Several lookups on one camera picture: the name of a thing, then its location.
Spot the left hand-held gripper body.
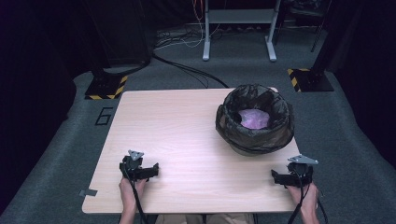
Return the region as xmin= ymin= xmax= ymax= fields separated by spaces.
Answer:
xmin=123 ymin=149 xmax=149 ymax=182

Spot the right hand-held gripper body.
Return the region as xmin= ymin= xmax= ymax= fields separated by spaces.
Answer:
xmin=283 ymin=154 xmax=319 ymax=188

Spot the person's right hand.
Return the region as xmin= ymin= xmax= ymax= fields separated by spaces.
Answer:
xmin=286 ymin=182 xmax=320 ymax=217

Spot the person's left hand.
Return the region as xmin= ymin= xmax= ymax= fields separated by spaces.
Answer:
xmin=118 ymin=177 xmax=149 ymax=216

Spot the grey tape piece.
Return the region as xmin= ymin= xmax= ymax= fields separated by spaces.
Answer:
xmin=78 ymin=188 xmax=99 ymax=198

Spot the purple plastic bag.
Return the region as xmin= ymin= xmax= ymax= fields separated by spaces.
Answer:
xmin=237 ymin=108 xmax=271 ymax=131

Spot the black bag-lined bin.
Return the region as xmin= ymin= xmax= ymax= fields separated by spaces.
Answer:
xmin=215 ymin=83 xmax=295 ymax=155

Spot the black hazard-striped stand base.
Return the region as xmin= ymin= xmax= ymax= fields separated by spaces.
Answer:
xmin=84 ymin=74 xmax=129 ymax=101
xmin=287 ymin=67 xmax=335 ymax=93

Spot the black stand pole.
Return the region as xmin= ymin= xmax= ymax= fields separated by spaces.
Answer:
xmin=311 ymin=0 xmax=344 ymax=76

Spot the black panel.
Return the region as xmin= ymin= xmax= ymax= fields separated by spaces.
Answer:
xmin=83 ymin=0 xmax=154 ymax=68

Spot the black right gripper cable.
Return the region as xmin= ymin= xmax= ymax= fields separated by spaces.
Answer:
xmin=287 ymin=172 xmax=329 ymax=224

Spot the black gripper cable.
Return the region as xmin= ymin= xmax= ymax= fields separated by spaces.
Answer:
xmin=123 ymin=166 xmax=148 ymax=224
xmin=287 ymin=172 xmax=329 ymax=224

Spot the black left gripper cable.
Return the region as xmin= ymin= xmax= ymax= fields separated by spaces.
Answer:
xmin=123 ymin=166 xmax=148 ymax=224

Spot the thick black floor cable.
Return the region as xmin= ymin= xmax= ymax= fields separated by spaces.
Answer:
xmin=151 ymin=51 xmax=230 ymax=90

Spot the tangle of floor cables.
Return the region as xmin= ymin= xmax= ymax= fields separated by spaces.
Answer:
xmin=153 ymin=23 xmax=226 ymax=51

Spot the white metal stand frame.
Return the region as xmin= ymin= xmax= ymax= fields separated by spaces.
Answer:
xmin=202 ymin=0 xmax=282 ymax=63

